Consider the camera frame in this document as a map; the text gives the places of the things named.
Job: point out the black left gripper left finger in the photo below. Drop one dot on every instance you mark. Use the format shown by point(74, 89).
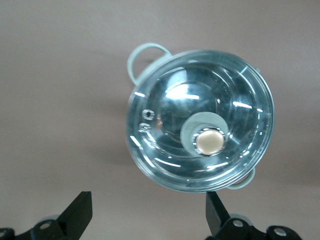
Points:
point(75, 217)

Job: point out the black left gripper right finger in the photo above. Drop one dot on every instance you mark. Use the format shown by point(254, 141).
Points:
point(220, 225)

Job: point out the glass pot lid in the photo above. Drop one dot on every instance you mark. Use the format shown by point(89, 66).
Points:
point(209, 142)

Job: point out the stainless steel pot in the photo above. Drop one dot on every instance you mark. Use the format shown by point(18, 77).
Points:
point(130, 65)

